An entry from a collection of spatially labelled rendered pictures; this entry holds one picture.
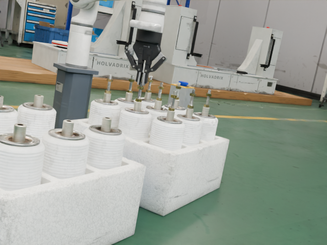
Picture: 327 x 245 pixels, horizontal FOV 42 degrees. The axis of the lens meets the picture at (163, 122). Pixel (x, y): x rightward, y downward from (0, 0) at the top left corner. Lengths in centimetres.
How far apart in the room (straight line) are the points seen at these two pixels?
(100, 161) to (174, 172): 29
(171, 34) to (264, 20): 373
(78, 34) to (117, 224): 99
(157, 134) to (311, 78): 580
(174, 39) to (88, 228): 324
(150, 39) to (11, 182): 62
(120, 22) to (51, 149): 299
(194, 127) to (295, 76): 582
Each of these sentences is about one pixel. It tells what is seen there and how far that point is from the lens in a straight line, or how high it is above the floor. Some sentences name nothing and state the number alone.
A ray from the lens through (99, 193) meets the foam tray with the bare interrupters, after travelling 91.
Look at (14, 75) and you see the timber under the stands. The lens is 322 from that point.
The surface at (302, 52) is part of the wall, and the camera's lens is 705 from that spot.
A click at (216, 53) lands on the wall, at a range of 830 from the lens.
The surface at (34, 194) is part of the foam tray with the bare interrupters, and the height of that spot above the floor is 18.
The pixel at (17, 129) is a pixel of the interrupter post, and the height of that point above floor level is 27.
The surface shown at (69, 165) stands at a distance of 87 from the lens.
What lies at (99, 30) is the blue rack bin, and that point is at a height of 43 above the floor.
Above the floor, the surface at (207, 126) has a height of 22.
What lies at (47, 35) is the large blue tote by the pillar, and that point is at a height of 26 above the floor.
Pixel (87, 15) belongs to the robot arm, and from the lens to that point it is 182.
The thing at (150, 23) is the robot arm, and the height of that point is 51.
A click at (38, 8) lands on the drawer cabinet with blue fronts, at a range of 686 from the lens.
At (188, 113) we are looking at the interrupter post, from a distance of 133.
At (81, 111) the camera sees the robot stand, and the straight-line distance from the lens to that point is 182.
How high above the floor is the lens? 48
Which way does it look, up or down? 11 degrees down
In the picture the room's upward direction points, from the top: 10 degrees clockwise
